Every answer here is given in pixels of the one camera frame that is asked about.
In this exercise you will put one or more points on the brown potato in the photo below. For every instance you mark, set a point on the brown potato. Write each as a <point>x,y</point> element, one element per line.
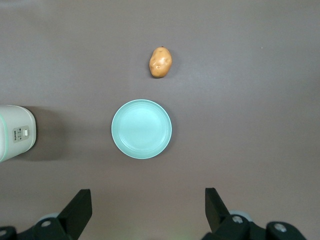
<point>160,62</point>

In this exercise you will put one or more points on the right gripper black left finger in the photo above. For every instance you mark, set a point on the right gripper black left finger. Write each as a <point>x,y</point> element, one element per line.
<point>72,217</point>

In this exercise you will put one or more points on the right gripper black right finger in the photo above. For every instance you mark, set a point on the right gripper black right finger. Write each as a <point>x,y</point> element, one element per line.
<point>217,215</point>

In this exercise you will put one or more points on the mint green round plate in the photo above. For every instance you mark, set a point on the mint green round plate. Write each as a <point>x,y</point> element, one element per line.
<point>141,129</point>

